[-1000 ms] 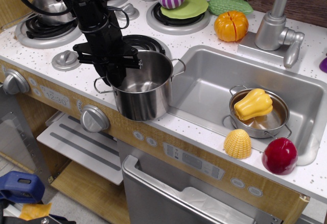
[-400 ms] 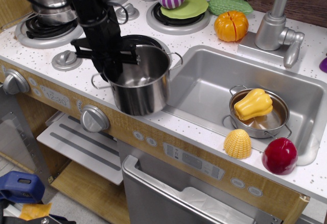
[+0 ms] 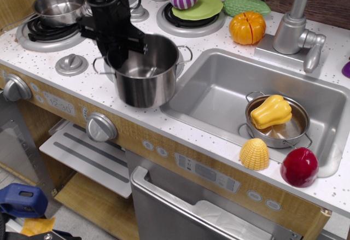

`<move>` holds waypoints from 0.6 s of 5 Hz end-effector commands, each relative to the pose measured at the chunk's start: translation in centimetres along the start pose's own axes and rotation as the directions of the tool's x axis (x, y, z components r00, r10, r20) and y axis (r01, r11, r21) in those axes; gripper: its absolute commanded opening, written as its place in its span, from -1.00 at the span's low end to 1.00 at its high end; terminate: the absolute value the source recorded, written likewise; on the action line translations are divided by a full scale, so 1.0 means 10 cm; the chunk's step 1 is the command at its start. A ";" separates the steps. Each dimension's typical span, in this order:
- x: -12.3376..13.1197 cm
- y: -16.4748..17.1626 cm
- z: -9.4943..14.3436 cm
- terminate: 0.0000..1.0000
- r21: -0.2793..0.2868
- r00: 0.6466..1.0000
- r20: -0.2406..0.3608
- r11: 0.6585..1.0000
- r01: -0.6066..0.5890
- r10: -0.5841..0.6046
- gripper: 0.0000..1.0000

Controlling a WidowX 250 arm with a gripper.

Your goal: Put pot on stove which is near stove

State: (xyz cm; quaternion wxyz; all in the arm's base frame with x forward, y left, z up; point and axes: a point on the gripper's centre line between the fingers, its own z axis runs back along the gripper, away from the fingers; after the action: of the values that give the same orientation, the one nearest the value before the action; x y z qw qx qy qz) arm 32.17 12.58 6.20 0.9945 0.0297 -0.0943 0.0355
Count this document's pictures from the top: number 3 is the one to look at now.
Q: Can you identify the silver oven knob right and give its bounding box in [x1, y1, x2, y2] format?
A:
[86, 112, 118, 142]

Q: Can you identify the steel saucepan with long handle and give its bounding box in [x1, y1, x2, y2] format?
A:
[1, 0, 86, 33]

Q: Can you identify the dishwasher control panel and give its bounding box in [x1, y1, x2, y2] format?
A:
[174, 153, 241, 194]

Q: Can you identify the purple toy at right edge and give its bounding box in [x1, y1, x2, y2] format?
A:
[341, 62, 350, 78]

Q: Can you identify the silver toy sink basin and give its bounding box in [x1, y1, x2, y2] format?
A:
[161, 49, 349, 177]

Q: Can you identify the tall stainless steel pot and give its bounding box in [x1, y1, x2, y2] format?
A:
[96, 34, 193, 108]

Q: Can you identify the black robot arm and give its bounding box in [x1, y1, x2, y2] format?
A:
[77, 0, 148, 69]

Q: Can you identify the orange pumpkin toy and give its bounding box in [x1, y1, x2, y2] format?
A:
[229, 11, 266, 45]

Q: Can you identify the green bitter gourd toy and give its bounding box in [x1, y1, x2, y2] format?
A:
[223, 0, 271, 17]

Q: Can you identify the yellow squash toy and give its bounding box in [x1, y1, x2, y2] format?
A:
[250, 95, 292, 130]

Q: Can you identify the back left stove burner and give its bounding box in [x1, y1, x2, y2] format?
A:
[16, 15, 85, 52]

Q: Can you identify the small steel pot in sink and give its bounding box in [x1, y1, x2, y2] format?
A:
[246, 92, 310, 149]

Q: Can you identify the silver oven knob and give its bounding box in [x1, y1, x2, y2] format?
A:
[86, 112, 118, 142]
[3, 74, 32, 102]

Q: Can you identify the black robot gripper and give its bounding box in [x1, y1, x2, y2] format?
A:
[77, 0, 148, 69]

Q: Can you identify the white oven rack shelf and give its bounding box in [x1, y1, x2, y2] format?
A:
[39, 120, 131, 198]

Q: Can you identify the silver toy faucet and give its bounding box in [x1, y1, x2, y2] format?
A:
[254, 0, 326, 73]

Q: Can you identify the yellow corn toy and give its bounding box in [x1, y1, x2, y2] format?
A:
[239, 138, 270, 171]

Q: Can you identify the blue clamp tool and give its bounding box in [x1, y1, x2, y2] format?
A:
[1, 183, 49, 218]

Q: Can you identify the back right stove burner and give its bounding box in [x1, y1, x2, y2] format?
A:
[156, 3, 225, 38]

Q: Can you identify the red apple toy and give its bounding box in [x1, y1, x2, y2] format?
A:
[280, 147, 319, 188]

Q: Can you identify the yellow cloth on floor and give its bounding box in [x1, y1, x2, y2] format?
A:
[20, 217, 56, 237]

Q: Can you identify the silver countertop knob front left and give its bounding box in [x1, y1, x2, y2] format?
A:
[55, 54, 89, 77]

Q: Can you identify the silver dishwasher door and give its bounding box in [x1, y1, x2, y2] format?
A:
[130, 166, 302, 239]

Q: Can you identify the silver oven knob left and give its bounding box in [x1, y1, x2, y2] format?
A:
[3, 74, 32, 102]

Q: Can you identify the front stove burner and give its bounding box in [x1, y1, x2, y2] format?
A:
[104, 46, 186, 82]

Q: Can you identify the open silver oven door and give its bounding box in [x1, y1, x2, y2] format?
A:
[0, 88, 60, 219]

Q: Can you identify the green plastic plate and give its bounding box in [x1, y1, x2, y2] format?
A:
[172, 0, 223, 21]

